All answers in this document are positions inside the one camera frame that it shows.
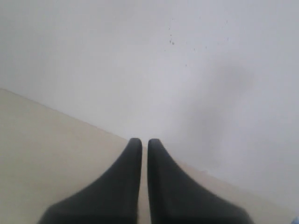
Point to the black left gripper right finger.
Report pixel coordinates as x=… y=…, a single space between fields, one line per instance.
x=175 y=198

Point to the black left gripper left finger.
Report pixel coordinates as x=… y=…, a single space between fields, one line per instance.
x=110 y=199

